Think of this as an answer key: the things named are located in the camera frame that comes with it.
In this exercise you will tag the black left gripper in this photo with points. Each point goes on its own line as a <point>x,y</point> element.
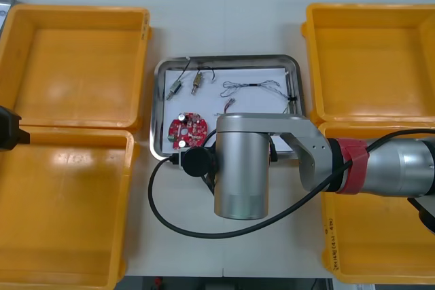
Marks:
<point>10,128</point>

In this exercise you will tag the silver metal solenoid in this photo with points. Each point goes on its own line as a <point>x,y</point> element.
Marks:
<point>175,89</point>

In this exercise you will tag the brass-coloured metal solenoid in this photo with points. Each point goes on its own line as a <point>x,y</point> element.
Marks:
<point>197,81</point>

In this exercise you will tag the silver and black right arm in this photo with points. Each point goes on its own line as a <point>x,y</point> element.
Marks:
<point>241,167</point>

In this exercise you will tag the yellow-orange plastic bin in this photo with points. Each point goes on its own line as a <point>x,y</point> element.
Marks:
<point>85,66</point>
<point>68,201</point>
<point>374,49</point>
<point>367,235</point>

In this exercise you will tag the round red circuit board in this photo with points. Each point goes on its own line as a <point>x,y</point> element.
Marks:
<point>190,130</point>

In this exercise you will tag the white sheet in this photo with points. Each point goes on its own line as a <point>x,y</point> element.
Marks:
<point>204,103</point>

